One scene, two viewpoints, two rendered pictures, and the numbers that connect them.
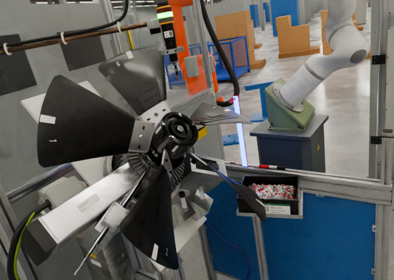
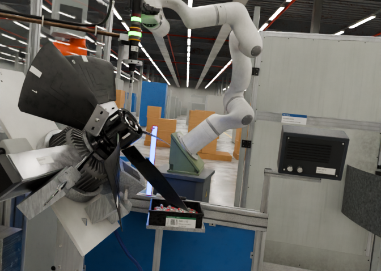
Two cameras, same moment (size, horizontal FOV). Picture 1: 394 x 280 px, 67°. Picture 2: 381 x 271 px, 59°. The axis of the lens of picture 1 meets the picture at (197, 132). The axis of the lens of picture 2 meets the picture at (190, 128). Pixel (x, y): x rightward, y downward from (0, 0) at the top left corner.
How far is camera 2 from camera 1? 0.49 m
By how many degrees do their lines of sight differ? 30
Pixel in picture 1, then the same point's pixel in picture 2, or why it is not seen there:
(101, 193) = (54, 157)
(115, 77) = not seen: hidden behind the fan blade
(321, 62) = (219, 119)
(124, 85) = not seen: hidden behind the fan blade
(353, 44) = (245, 110)
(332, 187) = (224, 215)
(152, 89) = (104, 90)
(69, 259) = not seen: outside the picture
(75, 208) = (34, 160)
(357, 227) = (238, 255)
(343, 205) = (229, 234)
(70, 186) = (22, 144)
